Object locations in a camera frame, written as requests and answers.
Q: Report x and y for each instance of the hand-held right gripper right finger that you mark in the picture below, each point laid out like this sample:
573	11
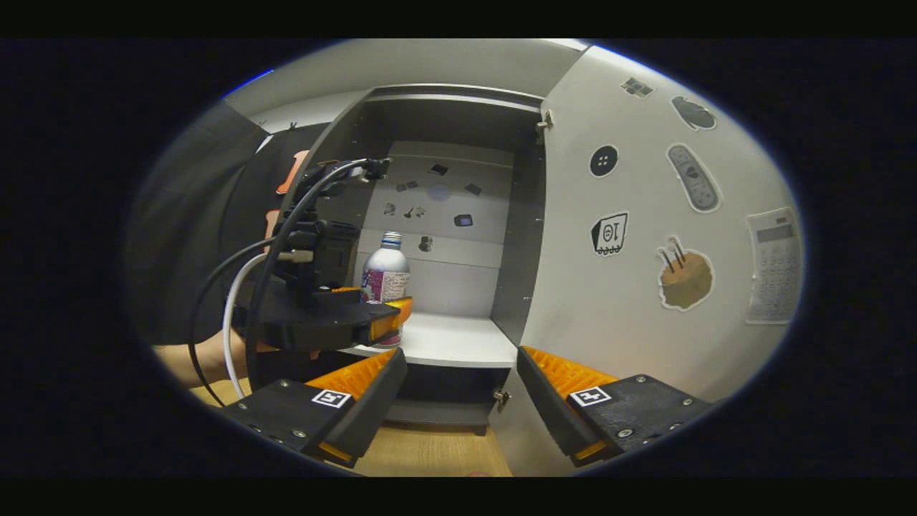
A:
548	408

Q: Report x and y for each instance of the white cabinet shelf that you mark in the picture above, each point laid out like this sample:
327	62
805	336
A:
458	340

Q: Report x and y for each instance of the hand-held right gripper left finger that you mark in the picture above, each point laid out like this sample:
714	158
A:
372	416

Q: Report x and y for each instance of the white cabinet door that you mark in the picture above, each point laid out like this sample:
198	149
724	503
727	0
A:
609	344

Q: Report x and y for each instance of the black backdrop cloth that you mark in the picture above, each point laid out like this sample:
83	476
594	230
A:
186	236

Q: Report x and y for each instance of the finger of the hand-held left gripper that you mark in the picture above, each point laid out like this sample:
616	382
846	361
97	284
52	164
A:
347	290
390	319

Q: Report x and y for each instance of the silver bottle with pink label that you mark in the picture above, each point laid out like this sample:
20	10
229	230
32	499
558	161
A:
385	276

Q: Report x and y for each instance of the metal door hinge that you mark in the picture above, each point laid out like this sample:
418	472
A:
544	120
501	400

